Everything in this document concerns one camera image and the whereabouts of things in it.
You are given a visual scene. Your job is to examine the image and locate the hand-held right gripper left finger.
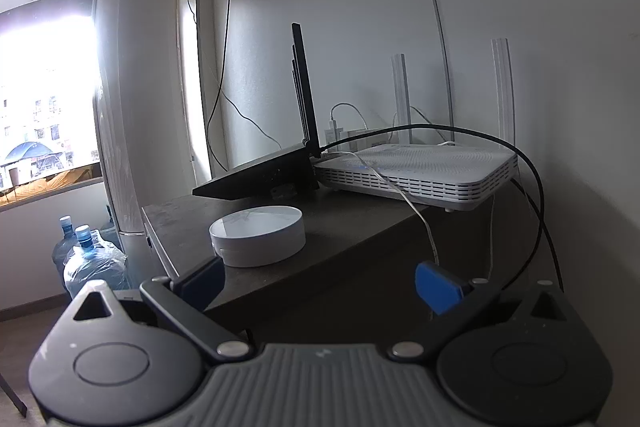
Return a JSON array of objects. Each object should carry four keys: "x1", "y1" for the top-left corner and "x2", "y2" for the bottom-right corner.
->
[{"x1": 50, "y1": 254, "x2": 253, "y2": 363}]

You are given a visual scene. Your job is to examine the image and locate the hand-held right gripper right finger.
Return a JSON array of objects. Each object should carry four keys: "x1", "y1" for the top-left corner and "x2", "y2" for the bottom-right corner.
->
[{"x1": 387, "y1": 262, "x2": 583, "y2": 362}]

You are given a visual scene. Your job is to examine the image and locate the white round device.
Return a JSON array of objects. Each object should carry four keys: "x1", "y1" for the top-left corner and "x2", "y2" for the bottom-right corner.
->
[{"x1": 208, "y1": 204, "x2": 307, "y2": 268}]

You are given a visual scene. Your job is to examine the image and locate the grey wooden cabinet top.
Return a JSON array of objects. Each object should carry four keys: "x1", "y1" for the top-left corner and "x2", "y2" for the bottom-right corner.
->
[{"x1": 141, "y1": 192, "x2": 566, "y2": 323}]

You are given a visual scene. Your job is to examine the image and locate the plastic-wrapped blue water bottle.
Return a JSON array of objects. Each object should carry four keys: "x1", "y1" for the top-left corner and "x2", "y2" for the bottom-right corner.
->
[{"x1": 62, "y1": 224, "x2": 128, "y2": 300}]

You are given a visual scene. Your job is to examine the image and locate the white router with antennas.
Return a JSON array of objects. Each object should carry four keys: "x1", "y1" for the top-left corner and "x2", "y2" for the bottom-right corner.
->
[{"x1": 315, "y1": 38, "x2": 518, "y2": 212}]

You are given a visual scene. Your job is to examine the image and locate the black router with antennas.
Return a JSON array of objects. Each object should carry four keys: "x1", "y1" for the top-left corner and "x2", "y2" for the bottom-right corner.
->
[{"x1": 192, "y1": 23, "x2": 323, "y2": 202}]

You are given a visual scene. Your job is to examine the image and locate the grey window ledge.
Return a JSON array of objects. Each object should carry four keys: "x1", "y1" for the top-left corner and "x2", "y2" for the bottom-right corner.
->
[{"x1": 0, "y1": 164, "x2": 103, "y2": 212}]

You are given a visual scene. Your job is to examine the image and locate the white power adapter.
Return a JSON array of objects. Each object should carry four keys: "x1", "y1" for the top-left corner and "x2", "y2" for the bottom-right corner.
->
[{"x1": 325, "y1": 119, "x2": 346, "y2": 146}]

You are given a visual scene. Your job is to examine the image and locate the white standing air conditioner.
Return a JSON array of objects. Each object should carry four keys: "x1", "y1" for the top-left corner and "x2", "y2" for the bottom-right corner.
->
[{"x1": 91, "y1": 0, "x2": 201, "y2": 293}]

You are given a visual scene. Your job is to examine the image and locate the black furniture leg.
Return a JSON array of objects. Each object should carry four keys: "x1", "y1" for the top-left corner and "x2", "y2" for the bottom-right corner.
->
[{"x1": 0, "y1": 374, "x2": 28, "y2": 418}]

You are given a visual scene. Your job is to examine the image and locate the white hanging cable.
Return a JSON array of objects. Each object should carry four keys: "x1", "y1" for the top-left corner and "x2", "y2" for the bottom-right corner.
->
[{"x1": 325, "y1": 151, "x2": 441, "y2": 268}]

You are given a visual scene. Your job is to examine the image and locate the thick black cable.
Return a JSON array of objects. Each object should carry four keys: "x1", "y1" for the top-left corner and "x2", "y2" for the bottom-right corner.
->
[{"x1": 320, "y1": 124, "x2": 566, "y2": 294}]

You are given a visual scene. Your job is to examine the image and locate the thin black wall cable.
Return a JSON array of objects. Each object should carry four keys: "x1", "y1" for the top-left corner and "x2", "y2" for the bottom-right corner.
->
[{"x1": 207, "y1": 0, "x2": 283, "y2": 172}]

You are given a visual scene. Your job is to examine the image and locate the thin pale wall cable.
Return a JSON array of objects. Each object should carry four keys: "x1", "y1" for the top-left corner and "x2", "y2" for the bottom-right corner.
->
[{"x1": 407, "y1": 0, "x2": 456, "y2": 130}]

